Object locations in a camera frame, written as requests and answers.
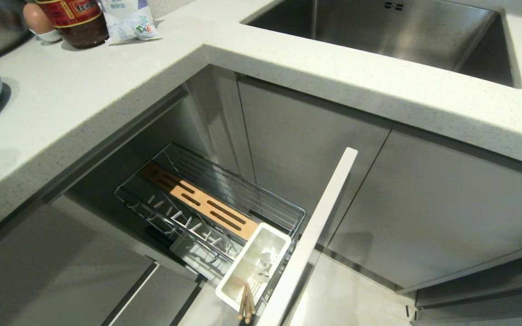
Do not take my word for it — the grey cabinet door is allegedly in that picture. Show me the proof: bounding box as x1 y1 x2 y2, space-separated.
0 201 158 326
327 125 522 290
237 75 393 248

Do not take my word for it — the wooden slotted knife holder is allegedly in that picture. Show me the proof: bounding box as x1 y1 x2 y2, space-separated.
140 162 260 241

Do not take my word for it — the white plastic utensil holder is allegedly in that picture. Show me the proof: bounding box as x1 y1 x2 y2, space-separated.
216 222 292 313

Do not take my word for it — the white drawer front panel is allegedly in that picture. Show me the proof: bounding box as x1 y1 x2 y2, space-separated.
256 147 358 326

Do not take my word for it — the wooden chopstick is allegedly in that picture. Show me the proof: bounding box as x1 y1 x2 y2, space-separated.
238 283 248 321
244 285 256 325

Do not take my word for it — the stainless steel sink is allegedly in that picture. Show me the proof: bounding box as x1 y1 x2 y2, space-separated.
241 0 522 88

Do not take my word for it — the white plastic seasoning bag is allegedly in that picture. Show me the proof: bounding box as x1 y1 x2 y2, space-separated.
99 0 162 45

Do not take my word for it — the dark sauce jar red label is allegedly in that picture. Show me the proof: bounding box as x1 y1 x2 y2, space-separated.
36 0 109 49

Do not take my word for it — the white egg cup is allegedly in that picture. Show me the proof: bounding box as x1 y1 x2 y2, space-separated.
30 28 62 43

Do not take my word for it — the brown egg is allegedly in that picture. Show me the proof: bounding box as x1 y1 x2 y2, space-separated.
23 3 55 34

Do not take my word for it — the wire pull-out dish rack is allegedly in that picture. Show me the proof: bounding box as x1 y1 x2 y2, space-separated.
114 143 306 305

